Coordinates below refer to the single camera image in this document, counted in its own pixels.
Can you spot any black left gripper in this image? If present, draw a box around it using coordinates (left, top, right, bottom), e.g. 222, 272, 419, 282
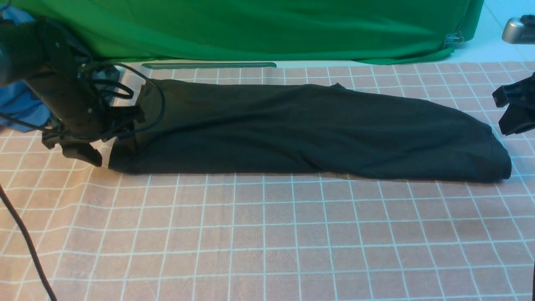
25, 67, 145, 166

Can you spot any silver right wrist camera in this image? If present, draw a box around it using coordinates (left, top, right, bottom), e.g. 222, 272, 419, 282
501, 15, 535, 45

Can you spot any green backdrop cloth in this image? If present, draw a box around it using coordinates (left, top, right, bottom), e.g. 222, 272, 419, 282
11, 0, 484, 65

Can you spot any pink grid-patterned table mat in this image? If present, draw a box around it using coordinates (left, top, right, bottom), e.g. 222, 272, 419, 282
0, 61, 535, 301

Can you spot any dark gray long-sleeve shirt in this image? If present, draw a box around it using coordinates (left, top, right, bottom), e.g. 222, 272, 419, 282
108, 79, 512, 183

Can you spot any blue crumpled garment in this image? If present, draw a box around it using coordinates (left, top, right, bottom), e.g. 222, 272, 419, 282
0, 6, 51, 132

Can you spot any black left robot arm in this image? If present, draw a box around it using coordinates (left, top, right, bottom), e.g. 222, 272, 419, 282
0, 20, 145, 166

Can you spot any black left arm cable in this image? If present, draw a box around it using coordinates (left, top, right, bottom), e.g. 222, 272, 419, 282
0, 63, 166, 301

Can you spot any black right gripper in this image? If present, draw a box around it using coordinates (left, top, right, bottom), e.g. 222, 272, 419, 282
492, 74, 535, 136

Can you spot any metal binder clip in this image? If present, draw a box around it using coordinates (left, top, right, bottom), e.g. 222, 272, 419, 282
443, 31, 464, 48

